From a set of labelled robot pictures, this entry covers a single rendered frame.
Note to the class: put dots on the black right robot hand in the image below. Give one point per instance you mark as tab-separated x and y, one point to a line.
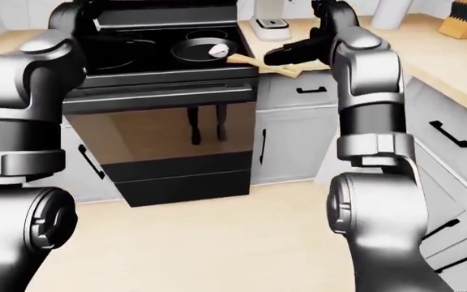
298	51

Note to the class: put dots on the white scallop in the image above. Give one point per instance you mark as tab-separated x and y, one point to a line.
219	50

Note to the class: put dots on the grey cabinet with drawer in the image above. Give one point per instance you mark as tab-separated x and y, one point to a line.
294	137

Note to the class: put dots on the white paper towel roll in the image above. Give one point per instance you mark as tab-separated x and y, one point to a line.
387	15

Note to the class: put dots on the black kitchen stove with oven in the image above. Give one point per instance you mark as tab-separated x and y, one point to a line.
156	127

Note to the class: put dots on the wooden knife block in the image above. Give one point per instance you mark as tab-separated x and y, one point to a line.
458	25

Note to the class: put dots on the grey corner drawer cabinet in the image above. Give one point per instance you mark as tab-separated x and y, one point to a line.
448	188

